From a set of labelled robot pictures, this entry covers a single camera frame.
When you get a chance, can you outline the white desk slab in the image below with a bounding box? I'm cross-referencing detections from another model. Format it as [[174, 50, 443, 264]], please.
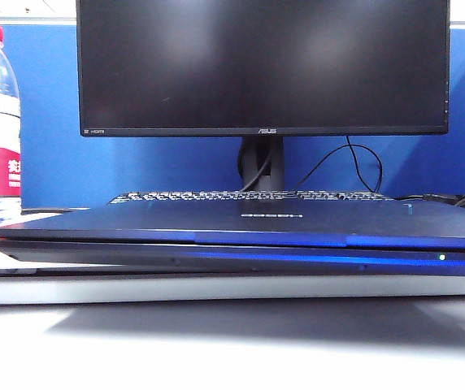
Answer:
[[0, 271, 465, 306]]

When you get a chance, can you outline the black ASUS monitor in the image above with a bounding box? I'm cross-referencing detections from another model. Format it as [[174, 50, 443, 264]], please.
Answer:
[[76, 0, 451, 194]]

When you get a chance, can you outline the thick black monitor cable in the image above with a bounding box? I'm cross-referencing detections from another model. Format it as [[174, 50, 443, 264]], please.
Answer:
[[237, 144, 276, 192]]

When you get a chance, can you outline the black keyboard with white keys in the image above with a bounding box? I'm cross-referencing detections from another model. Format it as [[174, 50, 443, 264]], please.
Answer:
[[108, 188, 397, 206]]

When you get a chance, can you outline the black Hasee laptop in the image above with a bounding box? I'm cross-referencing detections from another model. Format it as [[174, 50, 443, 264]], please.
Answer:
[[0, 197, 465, 278]]

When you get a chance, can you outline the black cable along partition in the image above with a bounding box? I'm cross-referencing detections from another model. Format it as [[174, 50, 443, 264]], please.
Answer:
[[20, 206, 95, 215]]

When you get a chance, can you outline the thin black looping cable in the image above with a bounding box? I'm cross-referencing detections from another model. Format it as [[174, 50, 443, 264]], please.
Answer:
[[297, 136, 384, 194]]

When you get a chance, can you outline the blue desk partition panel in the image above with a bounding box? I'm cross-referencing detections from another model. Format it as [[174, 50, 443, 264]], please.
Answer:
[[0, 22, 465, 213]]

